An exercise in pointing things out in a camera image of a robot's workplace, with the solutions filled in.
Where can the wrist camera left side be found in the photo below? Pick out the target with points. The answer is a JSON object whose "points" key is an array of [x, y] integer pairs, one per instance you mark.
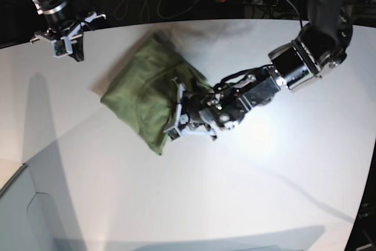
{"points": [[173, 133]]}

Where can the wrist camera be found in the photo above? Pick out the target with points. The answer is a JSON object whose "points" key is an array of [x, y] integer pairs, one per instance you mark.
{"points": [[173, 133], [61, 47]]}

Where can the wrist camera right side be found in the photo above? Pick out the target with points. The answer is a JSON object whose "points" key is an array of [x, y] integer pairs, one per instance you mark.
{"points": [[61, 47]]}

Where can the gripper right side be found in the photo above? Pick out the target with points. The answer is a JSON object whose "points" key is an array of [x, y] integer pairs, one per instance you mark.
{"points": [[70, 25]]}

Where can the green T-shirt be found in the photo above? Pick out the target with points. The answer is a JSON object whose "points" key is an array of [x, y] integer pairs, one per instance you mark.
{"points": [[143, 94]]}

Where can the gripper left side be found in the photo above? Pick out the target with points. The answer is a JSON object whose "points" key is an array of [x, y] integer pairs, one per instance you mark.
{"points": [[186, 115]]}

